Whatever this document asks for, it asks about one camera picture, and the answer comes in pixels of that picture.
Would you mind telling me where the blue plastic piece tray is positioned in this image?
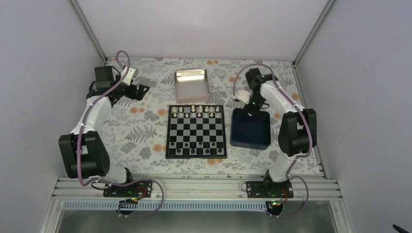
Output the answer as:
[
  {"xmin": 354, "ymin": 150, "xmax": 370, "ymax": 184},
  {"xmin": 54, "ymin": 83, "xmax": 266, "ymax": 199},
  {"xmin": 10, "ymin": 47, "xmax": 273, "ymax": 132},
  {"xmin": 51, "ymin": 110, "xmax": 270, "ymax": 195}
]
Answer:
[{"xmin": 230, "ymin": 108, "xmax": 271, "ymax": 150}]

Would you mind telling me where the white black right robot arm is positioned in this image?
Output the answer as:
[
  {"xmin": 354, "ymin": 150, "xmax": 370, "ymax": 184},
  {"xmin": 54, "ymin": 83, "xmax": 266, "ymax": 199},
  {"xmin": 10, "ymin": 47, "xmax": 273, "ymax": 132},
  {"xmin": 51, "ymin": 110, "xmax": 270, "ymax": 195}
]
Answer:
[{"xmin": 245, "ymin": 68, "xmax": 316, "ymax": 198}]

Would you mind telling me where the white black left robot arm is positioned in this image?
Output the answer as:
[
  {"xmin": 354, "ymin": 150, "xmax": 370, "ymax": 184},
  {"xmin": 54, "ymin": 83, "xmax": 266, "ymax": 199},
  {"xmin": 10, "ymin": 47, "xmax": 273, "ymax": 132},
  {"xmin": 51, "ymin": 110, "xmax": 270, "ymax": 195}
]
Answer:
[{"xmin": 58, "ymin": 66, "xmax": 150, "ymax": 197}]

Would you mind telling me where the black silver chess board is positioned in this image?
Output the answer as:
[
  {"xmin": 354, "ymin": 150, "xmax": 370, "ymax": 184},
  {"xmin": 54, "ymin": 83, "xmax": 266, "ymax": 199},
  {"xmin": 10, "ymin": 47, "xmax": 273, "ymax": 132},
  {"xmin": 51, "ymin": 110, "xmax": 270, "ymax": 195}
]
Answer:
[{"xmin": 165, "ymin": 105, "xmax": 227, "ymax": 159}]

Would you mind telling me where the black chess piece row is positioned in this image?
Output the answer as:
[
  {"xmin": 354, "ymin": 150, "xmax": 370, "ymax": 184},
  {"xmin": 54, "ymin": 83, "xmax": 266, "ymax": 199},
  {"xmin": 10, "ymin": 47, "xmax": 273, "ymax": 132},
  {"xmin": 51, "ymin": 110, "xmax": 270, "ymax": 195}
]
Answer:
[{"xmin": 167, "ymin": 141, "xmax": 225, "ymax": 156}]

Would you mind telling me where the floral patterned table mat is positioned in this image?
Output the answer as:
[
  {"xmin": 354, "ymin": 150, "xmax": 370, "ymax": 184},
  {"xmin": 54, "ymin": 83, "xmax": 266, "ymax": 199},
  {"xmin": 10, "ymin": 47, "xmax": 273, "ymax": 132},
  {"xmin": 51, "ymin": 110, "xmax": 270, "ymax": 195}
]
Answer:
[{"xmin": 93, "ymin": 57, "xmax": 323, "ymax": 177}]

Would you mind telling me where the pink metal tin box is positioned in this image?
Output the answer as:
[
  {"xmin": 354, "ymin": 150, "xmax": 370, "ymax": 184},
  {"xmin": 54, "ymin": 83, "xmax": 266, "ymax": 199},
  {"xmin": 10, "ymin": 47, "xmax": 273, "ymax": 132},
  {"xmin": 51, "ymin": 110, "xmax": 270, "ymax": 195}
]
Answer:
[{"xmin": 174, "ymin": 69, "xmax": 210, "ymax": 104}]

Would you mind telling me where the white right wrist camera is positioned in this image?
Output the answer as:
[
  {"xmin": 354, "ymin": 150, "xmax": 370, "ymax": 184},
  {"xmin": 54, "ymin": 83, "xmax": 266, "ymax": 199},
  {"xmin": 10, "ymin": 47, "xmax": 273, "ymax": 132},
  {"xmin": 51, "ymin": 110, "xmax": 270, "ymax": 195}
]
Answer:
[{"xmin": 234, "ymin": 90, "xmax": 251, "ymax": 104}]

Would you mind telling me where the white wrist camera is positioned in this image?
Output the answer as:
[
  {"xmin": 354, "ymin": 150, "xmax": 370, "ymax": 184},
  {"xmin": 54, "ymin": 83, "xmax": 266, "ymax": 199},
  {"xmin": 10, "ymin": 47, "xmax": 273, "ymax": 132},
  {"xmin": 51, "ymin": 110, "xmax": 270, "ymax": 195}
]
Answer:
[
  {"xmin": 121, "ymin": 66, "xmax": 138, "ymax": 86},
  {"xmin": 234, "ymin": 90, "xmax": 251, "ymax": 104}
]

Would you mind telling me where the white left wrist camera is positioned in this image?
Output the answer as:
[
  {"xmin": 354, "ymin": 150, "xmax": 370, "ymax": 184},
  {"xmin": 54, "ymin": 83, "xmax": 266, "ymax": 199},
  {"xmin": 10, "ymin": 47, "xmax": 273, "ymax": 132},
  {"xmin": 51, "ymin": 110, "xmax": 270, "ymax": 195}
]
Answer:
[{"xmin": 121, "ymin": 66, "xmax": 138, "ymax": 86}]

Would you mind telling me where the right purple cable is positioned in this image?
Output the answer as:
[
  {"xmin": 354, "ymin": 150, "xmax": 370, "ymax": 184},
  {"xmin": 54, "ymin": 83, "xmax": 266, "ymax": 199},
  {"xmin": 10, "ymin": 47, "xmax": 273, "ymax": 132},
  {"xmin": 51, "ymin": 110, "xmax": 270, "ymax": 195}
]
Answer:
[{"xmin": 232, "ymin": 64, "xmax": 313, "ymax": 218}]

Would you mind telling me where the purple cable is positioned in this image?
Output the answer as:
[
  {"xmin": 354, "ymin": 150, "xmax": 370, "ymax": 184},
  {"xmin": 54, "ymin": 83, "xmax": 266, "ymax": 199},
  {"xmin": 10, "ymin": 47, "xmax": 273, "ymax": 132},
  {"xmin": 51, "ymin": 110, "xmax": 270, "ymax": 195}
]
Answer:
[
  {"xmin": 76, "ymin": 50, "xmax": 165, "ymax": 218},
  {"xmin": 232, "ymin": 64, "xmax": 313, "ymax": 218}
]

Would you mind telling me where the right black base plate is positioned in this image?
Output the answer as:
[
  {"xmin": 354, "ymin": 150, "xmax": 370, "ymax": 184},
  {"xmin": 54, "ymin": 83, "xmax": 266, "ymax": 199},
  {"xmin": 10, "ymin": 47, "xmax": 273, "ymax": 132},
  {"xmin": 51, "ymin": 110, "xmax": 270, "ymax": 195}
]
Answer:
[{"xmin": 246, "ymin": 181, "xmax": 294, "ymax": 199}]

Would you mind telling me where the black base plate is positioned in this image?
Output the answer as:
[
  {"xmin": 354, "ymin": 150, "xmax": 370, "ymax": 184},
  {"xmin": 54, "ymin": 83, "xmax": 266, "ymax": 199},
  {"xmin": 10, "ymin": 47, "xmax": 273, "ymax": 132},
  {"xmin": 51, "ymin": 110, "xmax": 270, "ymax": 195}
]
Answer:
[
  {"xmin": 246, "ymin": 181, "xmax": 294, "ymax": 199},
  {"xmin": 103, "ymin": 181, "xmax": 153, "ymax": 199}
]

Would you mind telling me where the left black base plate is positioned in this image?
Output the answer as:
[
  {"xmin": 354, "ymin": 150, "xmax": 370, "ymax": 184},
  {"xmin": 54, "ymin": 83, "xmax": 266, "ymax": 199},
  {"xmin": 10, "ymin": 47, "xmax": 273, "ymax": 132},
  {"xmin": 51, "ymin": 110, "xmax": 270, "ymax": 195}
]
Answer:
[{"xmin": 103, "ymin": 181, "xmax": 153, "ymax": 199}]

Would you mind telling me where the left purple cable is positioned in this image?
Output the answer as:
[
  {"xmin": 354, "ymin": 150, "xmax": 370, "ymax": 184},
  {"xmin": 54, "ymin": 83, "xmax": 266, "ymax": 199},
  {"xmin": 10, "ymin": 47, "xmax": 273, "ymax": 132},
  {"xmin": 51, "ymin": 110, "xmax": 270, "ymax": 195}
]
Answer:
[{"xmin": 76, "ymin": 50, "xmax": 165, "ymax": 218}]

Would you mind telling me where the aluminium rail frame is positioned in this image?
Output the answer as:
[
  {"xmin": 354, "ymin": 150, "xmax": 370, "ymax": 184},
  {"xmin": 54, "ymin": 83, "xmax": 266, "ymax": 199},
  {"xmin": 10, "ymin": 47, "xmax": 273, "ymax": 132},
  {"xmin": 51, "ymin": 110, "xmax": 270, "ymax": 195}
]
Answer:
[{"xmin": 52, "ymin": 175, "xmax": 342, "ymax": 200}]

